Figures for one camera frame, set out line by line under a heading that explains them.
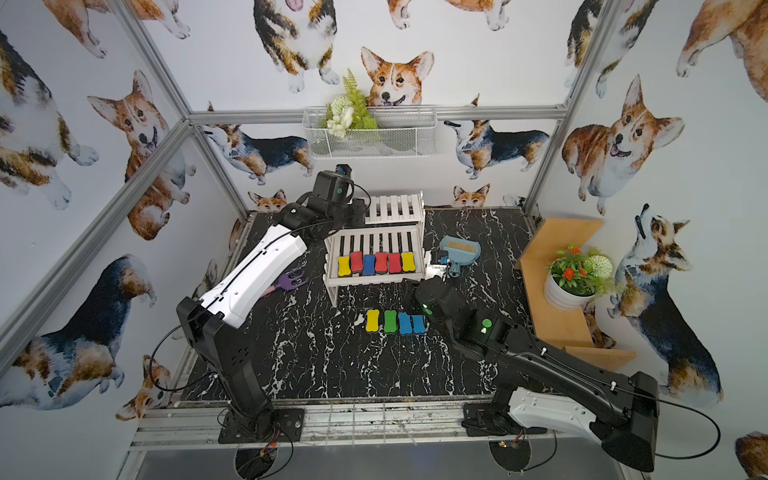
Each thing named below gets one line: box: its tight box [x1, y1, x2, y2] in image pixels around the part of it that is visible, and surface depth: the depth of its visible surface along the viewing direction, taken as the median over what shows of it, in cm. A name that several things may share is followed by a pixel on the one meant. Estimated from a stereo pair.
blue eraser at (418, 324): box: [411, 315, 427, 334], surface depth 92 cm
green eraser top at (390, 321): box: [384, 310, 398, 333], surface depth 92 cm
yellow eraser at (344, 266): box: [338, 256, 352, 276], surface depth 90 cm
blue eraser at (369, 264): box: [364, 255, 375, 275], surface depth 88 cm
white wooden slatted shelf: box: [322, 191, 426, 307], surface depth 90 cm
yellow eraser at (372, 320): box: [365, 309, 380, 332], surface depth 92 cm
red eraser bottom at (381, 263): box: [375, 252, 389, 275], surface depth 90 cm
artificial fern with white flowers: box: [319, 68, 378, 139], surface depth 82 cm
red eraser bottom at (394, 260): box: [388, 253, 402, 274], surface depth 90 cm
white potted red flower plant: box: [544, 243, 625, 311], surface depth 78 cm
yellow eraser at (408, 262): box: [401, 252, 417, 272], surface depth 90 cm
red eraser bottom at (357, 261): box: [350, 251, 364, 272], surface depth 90 cm
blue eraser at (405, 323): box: [398, 312, 413, 335], surface depth 92 cm
